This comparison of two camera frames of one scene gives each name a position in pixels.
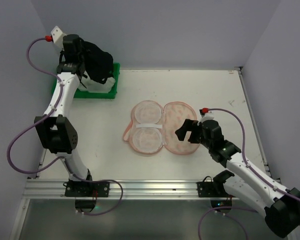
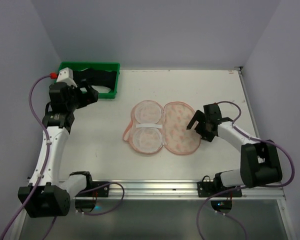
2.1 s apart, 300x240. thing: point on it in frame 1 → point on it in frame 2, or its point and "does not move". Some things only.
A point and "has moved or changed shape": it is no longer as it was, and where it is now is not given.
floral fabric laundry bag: x=152 y=127 does not move
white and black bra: x=98 y=77 has moved or changed shape
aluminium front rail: x=126 y=189 does not move
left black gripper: x=100 y=72 → x=90 y=93
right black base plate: x=211 y=189 does not move
